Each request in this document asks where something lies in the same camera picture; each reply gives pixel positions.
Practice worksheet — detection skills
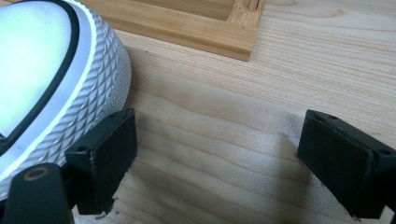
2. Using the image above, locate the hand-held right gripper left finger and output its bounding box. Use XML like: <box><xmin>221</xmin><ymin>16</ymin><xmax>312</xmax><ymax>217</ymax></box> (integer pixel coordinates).
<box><xmin>64</xmin><ymin>107</ymin><xmax>138</xmax><ymax>217</ymax></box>

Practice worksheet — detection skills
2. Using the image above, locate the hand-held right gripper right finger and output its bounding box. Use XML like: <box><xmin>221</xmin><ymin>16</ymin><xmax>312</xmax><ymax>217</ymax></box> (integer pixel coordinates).
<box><xmin>296</xmin><ymin>108</ymin><xmax>396</xmax><ymax>219</ymax></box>

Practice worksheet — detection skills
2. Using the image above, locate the black canvas sneaker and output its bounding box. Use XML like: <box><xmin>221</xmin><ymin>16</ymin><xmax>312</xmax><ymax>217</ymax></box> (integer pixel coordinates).
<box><xmin>0</xmin><ymin>0</ymin><xmax>133</xmax><ymax>202</ymax></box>

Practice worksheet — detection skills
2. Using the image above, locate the wooden shoe rack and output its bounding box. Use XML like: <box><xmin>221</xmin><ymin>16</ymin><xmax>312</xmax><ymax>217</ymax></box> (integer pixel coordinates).
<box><xmin>78</xmin><ymin>0</ymin><xmax>267</xmax><ymax>63</ymax></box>

